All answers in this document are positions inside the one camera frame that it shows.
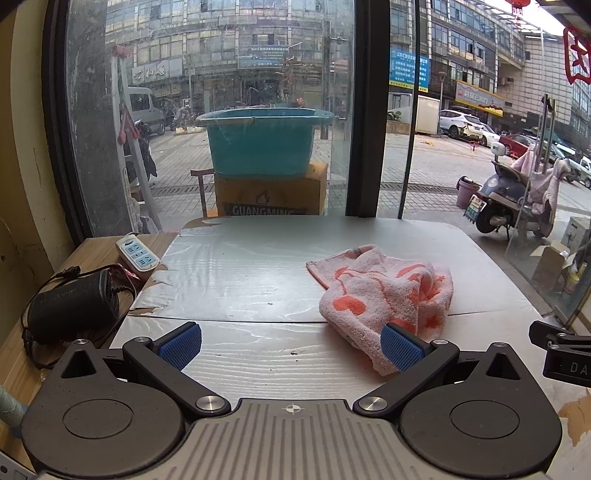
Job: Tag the red car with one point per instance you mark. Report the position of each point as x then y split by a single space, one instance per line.
516 144

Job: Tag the light grey van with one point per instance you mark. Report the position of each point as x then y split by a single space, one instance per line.
145 108

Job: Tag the pink towel with orange stars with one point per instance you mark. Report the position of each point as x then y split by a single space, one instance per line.
383 295

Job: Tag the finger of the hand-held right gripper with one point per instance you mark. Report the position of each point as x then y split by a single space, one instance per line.
561 334

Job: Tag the wooden chair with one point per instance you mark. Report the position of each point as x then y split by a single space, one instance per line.
203 194

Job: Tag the red paper window decoration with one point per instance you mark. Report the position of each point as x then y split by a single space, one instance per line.
579 55

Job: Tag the red lantern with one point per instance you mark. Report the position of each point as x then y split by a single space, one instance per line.
519 7

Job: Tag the yellow bottle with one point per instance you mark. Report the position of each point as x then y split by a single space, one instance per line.
573 282

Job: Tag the black window pillar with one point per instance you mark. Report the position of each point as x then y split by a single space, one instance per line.
369 115

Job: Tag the white car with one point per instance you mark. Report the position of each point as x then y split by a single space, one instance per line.
464 123

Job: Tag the dark blue scooter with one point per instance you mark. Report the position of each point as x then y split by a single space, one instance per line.
496 203

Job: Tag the purple bucket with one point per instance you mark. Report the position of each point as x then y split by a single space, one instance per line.
467 193

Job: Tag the open brown cardboard box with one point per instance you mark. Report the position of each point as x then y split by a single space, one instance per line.
549 267

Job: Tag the blue sign board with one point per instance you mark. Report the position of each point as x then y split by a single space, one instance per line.
408 69

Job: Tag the silver car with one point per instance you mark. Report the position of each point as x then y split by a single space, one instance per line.
582 170

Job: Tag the pink scooter cover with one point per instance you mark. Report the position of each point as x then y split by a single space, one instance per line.
542 184

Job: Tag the red white packet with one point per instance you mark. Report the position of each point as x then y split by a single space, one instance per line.
128 273

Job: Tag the white kiosk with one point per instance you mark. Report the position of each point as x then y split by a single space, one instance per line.
427 115

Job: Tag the white blue power strip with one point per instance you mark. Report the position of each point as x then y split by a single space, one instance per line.
137 253

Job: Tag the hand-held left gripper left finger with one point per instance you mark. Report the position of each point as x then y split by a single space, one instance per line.
181 347

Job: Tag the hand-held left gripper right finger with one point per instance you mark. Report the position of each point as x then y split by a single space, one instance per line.
400 353

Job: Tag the teal plastic tub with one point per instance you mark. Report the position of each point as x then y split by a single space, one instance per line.
258 143

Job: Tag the aluminium ladder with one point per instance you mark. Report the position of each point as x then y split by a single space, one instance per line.
138 184

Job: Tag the black power adapter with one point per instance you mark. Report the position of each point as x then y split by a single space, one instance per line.
69 307

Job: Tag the red cloth on ladder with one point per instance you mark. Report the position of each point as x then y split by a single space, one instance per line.
128 124

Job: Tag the yellow cardboard box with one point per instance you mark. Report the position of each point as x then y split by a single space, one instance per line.
270 191

